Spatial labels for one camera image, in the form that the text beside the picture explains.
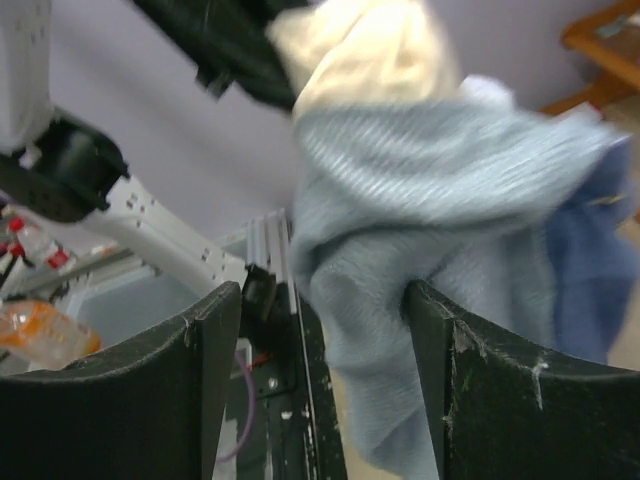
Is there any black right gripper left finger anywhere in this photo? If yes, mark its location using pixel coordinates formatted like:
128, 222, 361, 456
1, 282, 241, 480

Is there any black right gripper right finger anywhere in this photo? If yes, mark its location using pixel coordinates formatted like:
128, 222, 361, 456
405, 281, 639, 480

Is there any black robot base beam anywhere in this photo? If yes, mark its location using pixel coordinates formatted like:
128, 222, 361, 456
213, 265, 347, 479

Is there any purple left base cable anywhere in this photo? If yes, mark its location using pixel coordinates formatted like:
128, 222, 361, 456
214, 352, 260, 464

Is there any red capped clear bottle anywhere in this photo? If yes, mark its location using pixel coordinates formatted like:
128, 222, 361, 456
8, 217, 75, 274

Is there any orange plastic bottle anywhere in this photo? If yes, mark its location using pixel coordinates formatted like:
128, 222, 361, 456
1, 300, 101, 370

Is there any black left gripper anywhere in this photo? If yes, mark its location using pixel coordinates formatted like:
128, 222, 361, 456
133, 0, 310, 112

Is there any orange wooden shelf rack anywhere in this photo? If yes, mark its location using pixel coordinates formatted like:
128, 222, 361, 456
541, 1, 639, 115

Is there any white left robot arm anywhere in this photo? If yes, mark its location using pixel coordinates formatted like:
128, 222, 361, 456
1, 1, 294, 298

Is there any blue pillowcase with yellow drawings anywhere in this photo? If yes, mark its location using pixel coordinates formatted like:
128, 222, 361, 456
290, 77, 638, 479

